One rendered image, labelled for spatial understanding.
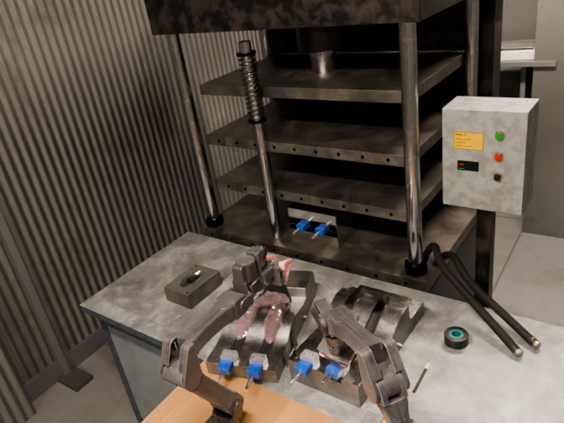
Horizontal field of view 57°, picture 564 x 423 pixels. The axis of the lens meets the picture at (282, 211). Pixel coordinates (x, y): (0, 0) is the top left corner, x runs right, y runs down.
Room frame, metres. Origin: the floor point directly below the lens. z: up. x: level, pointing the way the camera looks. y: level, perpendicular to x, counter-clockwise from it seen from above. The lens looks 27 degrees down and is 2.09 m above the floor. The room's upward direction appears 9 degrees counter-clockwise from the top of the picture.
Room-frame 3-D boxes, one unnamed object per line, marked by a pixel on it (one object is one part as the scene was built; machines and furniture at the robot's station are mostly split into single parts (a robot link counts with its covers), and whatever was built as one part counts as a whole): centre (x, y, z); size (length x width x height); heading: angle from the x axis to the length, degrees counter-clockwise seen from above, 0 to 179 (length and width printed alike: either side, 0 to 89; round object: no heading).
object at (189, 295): (1.93, 0.43, 0.84); 0.20 x 0.15 x 0.07; 140
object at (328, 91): (2.53, -0.34, 1.52); 1.10 x 0.70 x 0.05; 50
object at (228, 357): (1.36, 0.28, 0.86); 0.13 x 0.05 x 0.05; 157
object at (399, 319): (1.43, -0.20, 0.87); 0.50 x 0.26 x 0.14; 140
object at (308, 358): (1.26, 0.02, 0.89); 0.13 x 0.05 x 0.05; 141
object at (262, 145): (2.33, 0.04, 1.10); 0.05 x 0.05 x 1.30
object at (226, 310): (1.15, 0.25, 1.17); 0.30 x 0.09 x 0.12; 142
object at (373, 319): (1.42, -0.18, 0.92); 0.35 x 0.16 x 0.09; 140
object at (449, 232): (2.49, -0.30, 0.76); 1.30 x 0.84 x 0.06; 50
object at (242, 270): (1.28, 0.15, 1.24); 0.12 x 0.09 x 0.12; 142
